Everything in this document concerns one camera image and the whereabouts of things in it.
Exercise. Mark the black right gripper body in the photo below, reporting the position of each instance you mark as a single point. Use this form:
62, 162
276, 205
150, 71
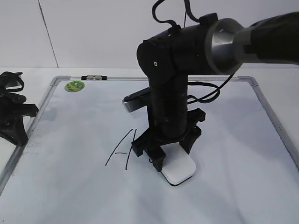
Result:
169, 120

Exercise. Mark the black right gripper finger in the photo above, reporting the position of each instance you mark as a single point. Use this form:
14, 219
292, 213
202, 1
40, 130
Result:
157, 156
188, 142

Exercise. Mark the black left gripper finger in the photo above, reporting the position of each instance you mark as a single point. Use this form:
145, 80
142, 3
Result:
14, 131

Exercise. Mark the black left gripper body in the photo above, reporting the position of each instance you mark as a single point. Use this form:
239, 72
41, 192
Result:
13, 106

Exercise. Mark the white whiteboard eraser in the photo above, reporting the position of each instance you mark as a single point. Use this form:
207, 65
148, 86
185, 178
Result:
178, 166

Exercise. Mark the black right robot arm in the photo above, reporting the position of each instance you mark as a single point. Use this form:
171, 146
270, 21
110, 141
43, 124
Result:
212, 46

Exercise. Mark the round green sticker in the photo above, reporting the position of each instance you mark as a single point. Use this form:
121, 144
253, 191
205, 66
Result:
74, 86

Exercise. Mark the white aluminium-framed whiteboard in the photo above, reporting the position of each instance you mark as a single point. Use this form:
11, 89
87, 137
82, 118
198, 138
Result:
78, 167

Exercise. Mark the black whiteboard hanger clip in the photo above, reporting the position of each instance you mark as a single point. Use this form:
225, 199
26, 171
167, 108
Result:
94, 78

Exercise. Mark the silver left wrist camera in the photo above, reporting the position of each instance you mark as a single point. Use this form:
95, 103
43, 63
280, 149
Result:
15, 82

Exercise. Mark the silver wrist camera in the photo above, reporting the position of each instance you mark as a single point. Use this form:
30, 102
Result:
15, 82
137, 100

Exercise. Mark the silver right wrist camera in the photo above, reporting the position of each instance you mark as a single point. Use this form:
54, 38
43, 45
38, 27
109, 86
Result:
137, 100

